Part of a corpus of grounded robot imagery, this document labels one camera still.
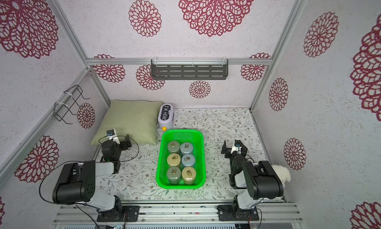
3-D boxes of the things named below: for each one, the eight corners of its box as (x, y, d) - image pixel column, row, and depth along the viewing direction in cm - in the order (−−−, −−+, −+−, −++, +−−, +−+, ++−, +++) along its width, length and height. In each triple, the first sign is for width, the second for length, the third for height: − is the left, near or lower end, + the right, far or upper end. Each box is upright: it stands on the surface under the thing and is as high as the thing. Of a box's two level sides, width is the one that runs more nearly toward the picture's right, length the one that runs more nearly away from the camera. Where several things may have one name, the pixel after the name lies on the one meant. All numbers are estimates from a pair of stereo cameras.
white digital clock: (158, 134, 108) (155, 124, 99) (161, 113, 121) (159, 103, 113) (172, 134, 108) (171, 124, 99) (174, 113, 121) (173, 103, 113)
